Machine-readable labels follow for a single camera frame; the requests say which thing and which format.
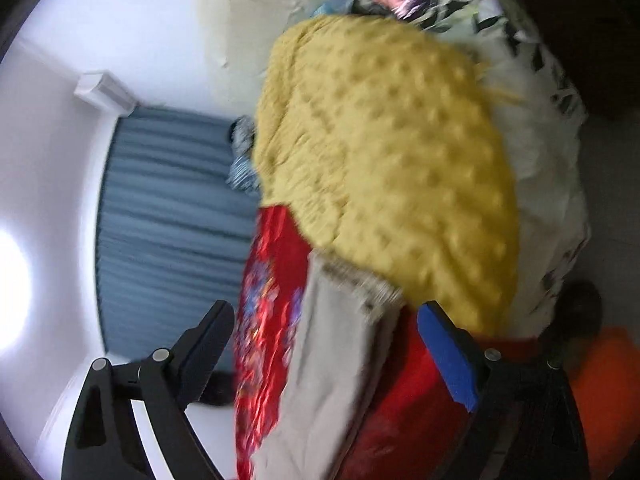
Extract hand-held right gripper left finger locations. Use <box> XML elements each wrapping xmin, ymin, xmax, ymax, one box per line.
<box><xmin>60</xmin><ymin>300</ymin><xmax>236</xmax><ymax>480</ymax></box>

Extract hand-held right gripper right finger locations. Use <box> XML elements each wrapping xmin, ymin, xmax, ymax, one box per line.
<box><xmin>417</xmin><ymin>301</ymin><xmax>591</xmax><ymax>480</ymax></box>

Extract khaki pants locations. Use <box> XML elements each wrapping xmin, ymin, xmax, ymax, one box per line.
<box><xmin>252</xmin><ymin>252</ymin><xmax>406</xmax><ymax>480</ymax></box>

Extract red satin floral blanket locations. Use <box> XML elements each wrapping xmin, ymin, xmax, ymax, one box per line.
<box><xmin>232</xmin><ymin>202</ymin><xmax>541</xmax><ymax>480</ymax></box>

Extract blue curtain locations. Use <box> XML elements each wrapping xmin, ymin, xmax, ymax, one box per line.
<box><xmin>95</xmin><ymin>105</ymin><xmax>266</xmax><ymax>376</ymax></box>

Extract orange fleece trousers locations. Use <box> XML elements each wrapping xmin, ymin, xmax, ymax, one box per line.
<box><xmin>567</xmin><ymin>327</ymin><xmax>640</xmax><ymax>480</ymax></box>

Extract heap of striped clothes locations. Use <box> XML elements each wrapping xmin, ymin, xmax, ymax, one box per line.
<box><xmin>227</xmin><ymin>115</ymin><xmax>263</xmax><ymax>193</ymax></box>

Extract yellow dotted blanket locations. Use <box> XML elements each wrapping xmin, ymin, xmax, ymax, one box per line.
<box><xmin>252</xmin><ymin>14</ymin><xmax>521</xmax><ymax>336</ymax></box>

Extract leaf print bed sheet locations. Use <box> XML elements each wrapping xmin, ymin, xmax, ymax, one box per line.
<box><xmin>315</xmin><ymin>0</ymin><xmax>593</xmax><ymax>341</ymax></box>

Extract white air conditioner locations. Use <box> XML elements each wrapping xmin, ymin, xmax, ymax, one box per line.
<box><xmin>74</xmin><ymin>72</ymin><xmax>138</xmax><ymax>116</ymax></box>

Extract cream padded headboard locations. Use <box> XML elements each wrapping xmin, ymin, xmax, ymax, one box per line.
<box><xmin>189</xmin><ymin>0</ymin><xmax>321</xmax><ymax>106</ymax></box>

